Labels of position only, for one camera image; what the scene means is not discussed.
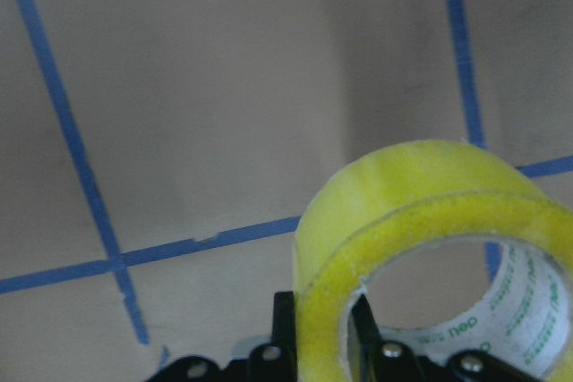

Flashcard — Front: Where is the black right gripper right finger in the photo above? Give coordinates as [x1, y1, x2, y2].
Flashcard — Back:
[350, 295, 425, 382]

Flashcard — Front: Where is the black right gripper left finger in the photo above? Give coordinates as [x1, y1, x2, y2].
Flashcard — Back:
[248, 292, 297, 382]

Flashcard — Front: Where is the yellow tape roll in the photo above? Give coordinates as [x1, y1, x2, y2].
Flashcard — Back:
[293, 140, 572, 381]

